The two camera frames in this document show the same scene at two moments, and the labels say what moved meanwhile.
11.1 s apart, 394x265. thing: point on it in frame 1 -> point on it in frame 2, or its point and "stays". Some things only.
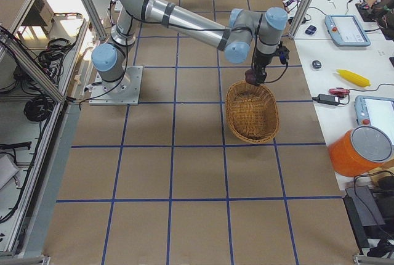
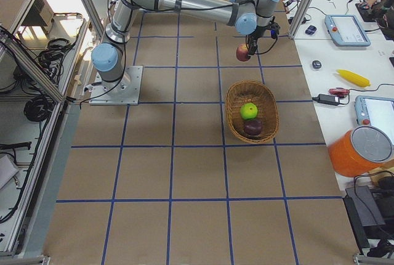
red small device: [338, 91] stays
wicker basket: [252, 112] stays
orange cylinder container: [359, 150] stays
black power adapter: [329, 99] stays
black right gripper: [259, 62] -> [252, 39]
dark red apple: [250, 77] -> [253, 127]
